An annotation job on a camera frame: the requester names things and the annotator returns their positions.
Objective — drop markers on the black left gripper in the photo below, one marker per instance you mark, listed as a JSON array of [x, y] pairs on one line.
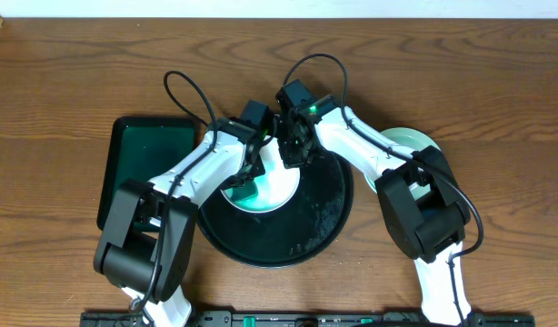
[[250, 170]]

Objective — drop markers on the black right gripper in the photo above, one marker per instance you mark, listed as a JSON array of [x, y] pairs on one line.
[[293, 159]]

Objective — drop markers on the green sponge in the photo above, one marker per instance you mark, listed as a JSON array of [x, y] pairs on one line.
[[244, 192]]

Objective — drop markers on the white plate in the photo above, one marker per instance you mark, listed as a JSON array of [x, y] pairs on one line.
[[275, 188]]

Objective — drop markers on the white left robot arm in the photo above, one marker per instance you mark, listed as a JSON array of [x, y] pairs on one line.
[[146, 241]]

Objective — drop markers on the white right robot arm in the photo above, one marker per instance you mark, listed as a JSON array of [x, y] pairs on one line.
[[424, 209]]

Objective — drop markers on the round black tray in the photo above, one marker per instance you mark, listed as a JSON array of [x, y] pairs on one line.
[[294, 233]]

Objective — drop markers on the dark green rectangular tray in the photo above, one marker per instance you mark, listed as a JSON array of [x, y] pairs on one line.
[[141, 148]]

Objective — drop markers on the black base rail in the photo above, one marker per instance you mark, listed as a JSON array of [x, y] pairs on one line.
[[228, 319]]

